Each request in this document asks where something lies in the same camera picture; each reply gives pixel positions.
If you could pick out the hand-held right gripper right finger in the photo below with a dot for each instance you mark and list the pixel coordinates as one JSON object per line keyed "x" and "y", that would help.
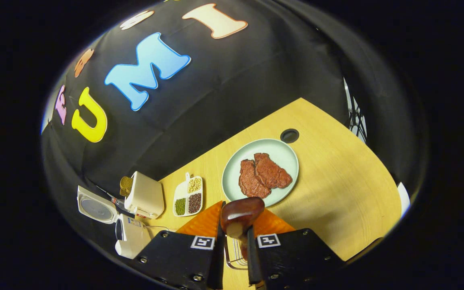
{"x": 292, "y": 262}

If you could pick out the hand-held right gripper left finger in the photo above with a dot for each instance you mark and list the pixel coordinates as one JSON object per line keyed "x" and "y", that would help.
{"x": 175, "y": 262}

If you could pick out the white rice cooker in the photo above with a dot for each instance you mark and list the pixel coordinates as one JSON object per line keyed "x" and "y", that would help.
{"x": 131, "y": 237}

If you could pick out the dark wooden spoon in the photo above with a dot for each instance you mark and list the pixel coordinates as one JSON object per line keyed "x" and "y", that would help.
{"x": 240, "y": 213}

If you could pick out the green mung bean pile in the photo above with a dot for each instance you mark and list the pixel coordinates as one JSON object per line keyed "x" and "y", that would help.
{"x": 180, "y": 206}

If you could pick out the red bean pile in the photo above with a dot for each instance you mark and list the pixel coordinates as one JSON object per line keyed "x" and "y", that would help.
{"x": 194, "y": 203}

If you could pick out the white toaster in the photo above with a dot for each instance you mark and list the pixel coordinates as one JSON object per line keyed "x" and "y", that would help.
{"x": 147, "y": 195}

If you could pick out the white divided dish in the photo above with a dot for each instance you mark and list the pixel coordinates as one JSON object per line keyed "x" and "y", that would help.
{"x": 183, "y": 189}

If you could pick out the soybean pile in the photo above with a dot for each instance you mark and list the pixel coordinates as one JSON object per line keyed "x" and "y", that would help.
{"x": 194, "y": 185}

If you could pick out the clear water bottle red label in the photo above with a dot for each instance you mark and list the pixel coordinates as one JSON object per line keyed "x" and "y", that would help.
{"x": 121, "y": 203}

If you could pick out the brown bread slice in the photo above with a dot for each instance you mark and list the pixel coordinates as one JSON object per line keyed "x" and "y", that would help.
{"x": 126, "y": 182}
{"x": 124, "y": 192}

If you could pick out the red meat slice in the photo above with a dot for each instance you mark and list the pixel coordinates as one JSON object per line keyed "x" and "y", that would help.
{"x": 250, "y": 181}
{"x": 272, "y": 171}

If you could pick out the pale green plate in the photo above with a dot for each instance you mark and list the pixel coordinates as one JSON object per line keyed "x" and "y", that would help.
{"x": 234, "y": 169}

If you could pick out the black table grommet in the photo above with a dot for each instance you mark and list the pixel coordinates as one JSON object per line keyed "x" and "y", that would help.
{"x": 289, "y": 135}

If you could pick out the metal stand frame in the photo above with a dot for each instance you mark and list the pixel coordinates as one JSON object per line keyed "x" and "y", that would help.
{"x": 355, "y": 117}

